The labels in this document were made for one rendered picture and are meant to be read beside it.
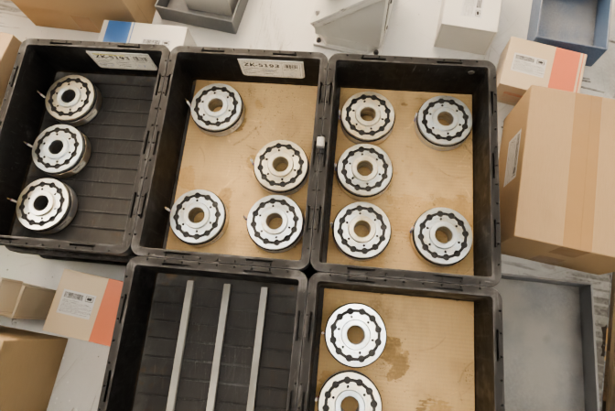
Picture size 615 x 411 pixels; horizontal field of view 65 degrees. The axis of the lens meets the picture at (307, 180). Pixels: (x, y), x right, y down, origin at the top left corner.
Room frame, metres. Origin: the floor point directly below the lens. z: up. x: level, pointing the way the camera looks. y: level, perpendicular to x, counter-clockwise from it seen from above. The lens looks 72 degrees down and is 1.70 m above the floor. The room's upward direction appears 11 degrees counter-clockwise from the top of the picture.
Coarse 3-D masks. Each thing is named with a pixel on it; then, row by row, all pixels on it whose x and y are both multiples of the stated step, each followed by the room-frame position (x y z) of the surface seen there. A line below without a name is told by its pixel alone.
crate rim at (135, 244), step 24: (192, 48) 0.55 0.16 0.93; (216, 48) 0.54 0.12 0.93; (168, 72) 0.51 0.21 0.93; (168, 96) 0.46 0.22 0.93; (312, 144) 0.31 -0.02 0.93; (312, 168) 0.27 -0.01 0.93; (144, 192) 0.28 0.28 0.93; (312, 192) 0.23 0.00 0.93; (144, 216) 0.24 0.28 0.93; (312, 216) 0.19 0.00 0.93; (240, 264) 0.13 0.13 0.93; (264, 264) 0.12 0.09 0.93; (288, 264) 0.12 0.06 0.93
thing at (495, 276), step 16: (336, 64) 0.46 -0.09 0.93; (400, 64) 0.43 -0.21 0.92; (416, 64) 0.42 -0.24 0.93; (432, 64) 0.42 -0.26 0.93; (448, 64) 0.41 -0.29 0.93; (464, 64) 0.40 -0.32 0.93; (480, 64) 0.40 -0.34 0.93; (496, 80) 0.36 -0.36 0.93; (496, 96) 0.33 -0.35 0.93; (496, 112) 0.30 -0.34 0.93; (496, 128) 0.27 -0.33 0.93; (496, 144) 0.24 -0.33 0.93; (320, 160) 0.28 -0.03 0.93; (496, 160) 0.22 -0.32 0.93; (320, 176) 0.25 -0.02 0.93; (496, 176) 0.19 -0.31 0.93; (320, 192) 0.22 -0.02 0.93; (496, 192) 0.16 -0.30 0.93; (320, 208) 0.20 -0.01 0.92; (496, 208) 0.14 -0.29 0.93; (320, 224) 0.17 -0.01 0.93; (496, 224) 0.11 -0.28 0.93; (320, 240) 0.14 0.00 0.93; (496, 240) 0.09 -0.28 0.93; (496, 256) 0.06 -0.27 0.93; (336, 272) 0.09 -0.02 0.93; (352, 272) 0.08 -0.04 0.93; (368, 272) 0.08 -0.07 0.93; (384, 272) 0.07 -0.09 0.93; (400, 272) 0.07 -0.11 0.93; (416, 272) 0.06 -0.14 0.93; (432, 272) 0.06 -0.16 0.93; (496, 272) 0.04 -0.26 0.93
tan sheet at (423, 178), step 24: (384, 96) 0.42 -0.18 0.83; (408, 96) 0.41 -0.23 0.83; (432, 96) 0.40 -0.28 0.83; (456, 96) 0.39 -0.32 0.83; (408, 120) 0.36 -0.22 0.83; (336, 144) 0.34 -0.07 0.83; (384, 144) 0.32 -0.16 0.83; (408, 144) 0.31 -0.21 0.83; (336, 168) 0.29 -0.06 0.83; (360, 168) 0.28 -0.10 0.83; (408, 168) 0.26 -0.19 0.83; (432, 168) 0.25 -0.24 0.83; (456, 168) 0.24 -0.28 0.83; (336, 192) 0.25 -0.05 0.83; (384, 192) 0.23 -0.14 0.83; (408, 192) 0.22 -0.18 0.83; (432, 192) 0.21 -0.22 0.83; (456, 192) 0.20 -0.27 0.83; (408, 216) 0.17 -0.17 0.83; (408, 240) 0.13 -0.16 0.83; (360, 264) 0.11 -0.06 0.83; (384, 264) 0.10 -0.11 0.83; (408, 264) 0.09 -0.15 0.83; (456, 264) 0.07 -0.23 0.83
